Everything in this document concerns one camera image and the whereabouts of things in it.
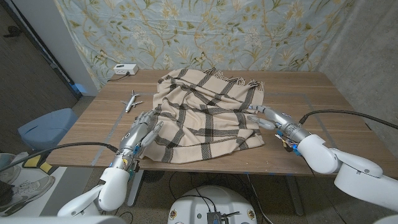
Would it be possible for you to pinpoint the black round fan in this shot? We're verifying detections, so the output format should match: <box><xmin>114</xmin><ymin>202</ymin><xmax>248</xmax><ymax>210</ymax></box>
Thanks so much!
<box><xmin>142</xmin><ymin>170</ymin><xmax>165</xmax><ymax>184</ymax></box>

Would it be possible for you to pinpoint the black door handle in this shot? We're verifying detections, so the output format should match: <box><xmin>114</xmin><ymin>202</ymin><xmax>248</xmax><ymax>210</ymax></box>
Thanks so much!
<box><xmin>2</xmin><ymin>25</ymin><xmax>22</xmax><ymax>38</ymax></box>

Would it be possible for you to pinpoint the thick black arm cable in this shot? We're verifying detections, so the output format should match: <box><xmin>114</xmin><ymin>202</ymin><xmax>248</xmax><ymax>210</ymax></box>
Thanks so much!
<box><xmin>298</xmin><ymin>109</ymin><xmax>398</xmax><ymax>130</ymax></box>
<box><xmin>0</xmin><ymin>142</ymin><xmax>121</xmax><ymax>172</ymax></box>

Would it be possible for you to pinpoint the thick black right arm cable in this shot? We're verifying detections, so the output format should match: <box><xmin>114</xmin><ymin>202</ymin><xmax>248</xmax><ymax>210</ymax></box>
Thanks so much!
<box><xmin>298</xmin><ymin>109</ymin><xmax>398</xmax><ymax>130</ymax></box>

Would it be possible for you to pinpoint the black power strip cable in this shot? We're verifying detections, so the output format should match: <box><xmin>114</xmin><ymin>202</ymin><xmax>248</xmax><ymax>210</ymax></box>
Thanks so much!
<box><xmin>107</xmin><ymin>73</ymin><xmax>130</xmax><ymax>83</ymax></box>

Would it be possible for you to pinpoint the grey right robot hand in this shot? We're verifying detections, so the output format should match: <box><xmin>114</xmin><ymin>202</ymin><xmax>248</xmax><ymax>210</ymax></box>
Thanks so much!
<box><xmin>247</xmin><ymin>105</ymin><xmax>312</xmax><ymax>147</ymax></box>

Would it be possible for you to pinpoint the floral printed backdrop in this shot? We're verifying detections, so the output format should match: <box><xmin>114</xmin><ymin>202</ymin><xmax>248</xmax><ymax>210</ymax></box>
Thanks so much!
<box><xmin>52</xmin><ymin>0</ymin><xmax>357</xmax><ymax>91</ymax></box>

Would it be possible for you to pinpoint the white toy plane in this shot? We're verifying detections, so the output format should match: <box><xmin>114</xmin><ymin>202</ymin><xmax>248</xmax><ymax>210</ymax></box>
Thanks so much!
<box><xmin>120</xmin><ymin>90</ymin><xmax>144</xmax><ymax>113</ymax></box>

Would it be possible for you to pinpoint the black floor cable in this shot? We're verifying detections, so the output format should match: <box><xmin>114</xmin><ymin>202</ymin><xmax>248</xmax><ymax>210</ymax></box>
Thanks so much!
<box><xmin>246</xmin><ymin>173</ymin><xmax>274</xmax><ymax>224</ymax></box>

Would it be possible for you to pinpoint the grey table leg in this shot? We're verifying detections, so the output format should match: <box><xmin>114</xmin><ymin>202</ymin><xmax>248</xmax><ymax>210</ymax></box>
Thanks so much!
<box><xmin>285</xmin><ymin>175</ymin><xmax>305</xmax><ymax>217</ymax></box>

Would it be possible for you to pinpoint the blue-grey stool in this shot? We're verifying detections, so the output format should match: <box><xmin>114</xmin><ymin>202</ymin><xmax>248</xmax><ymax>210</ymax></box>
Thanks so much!
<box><xmin>17</xmin><ymin>108</ymin><xmax>79</xmax><ymax>153</ymax></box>

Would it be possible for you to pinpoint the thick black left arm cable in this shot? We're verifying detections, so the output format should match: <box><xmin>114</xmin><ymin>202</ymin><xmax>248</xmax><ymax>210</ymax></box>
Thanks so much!
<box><xmin>0</xmin><ymin>142</ymin><xmax>121</xmax><ymax>172</ymax></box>

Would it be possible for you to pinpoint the white table leg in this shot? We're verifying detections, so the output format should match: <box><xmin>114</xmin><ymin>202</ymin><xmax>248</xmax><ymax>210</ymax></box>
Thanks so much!
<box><xmin>126</xmin><ymin>169</ymin><xmax>145</xmax><ymax>207</ymax></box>

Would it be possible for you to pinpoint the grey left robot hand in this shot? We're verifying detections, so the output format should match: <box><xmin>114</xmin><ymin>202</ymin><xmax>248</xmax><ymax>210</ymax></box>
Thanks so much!
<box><xmin>108</xmin><ymin>108</ymin><xmax>165</xmax><ymax>172</ymax></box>

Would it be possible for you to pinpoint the yellow black pad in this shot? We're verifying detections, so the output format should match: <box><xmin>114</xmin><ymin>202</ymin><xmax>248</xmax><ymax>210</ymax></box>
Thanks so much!
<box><xmin>22</xmin><ymin>152</ymin><xmax>53</xmax><ymax>174</ymax></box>

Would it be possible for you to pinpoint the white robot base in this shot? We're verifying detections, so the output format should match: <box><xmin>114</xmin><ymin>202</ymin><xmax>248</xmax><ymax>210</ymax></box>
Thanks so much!
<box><xmin>167</xmin><ymin>185</ymin><xmax>258</xmax><ymax>224</ymax></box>

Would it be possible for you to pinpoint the white power strip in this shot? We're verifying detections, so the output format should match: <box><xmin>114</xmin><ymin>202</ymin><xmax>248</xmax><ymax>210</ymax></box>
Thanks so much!
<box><xmin>113</xmin><ymin>63</ymin><xmax>139</xmax><ymax>76</ymax></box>

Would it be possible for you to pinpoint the black box on base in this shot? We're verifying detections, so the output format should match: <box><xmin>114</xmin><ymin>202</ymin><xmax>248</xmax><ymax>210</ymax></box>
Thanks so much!
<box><xmin>206</xmin><ymin>211</ymin><xmax>240</xmax><ymax>224</ymax></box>

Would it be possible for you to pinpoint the grey white sneaker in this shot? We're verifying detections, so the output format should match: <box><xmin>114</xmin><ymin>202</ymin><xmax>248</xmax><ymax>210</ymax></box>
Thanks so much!
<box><xmin>0</xmin><ymin>152</ymin><xmax>29</xmax><ymax>184</ymax></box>
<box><xmin>0</xmin><ymin>175</ymin><xmax>56</xmax><ymax>217</ymax></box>

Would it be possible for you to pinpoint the beige plaid scarf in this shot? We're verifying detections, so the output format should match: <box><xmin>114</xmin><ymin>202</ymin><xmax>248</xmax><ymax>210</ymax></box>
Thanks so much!
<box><xmin>139</xmin><ymin>67</ymin><xmax>266</xmax><ymax>164</ymax></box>

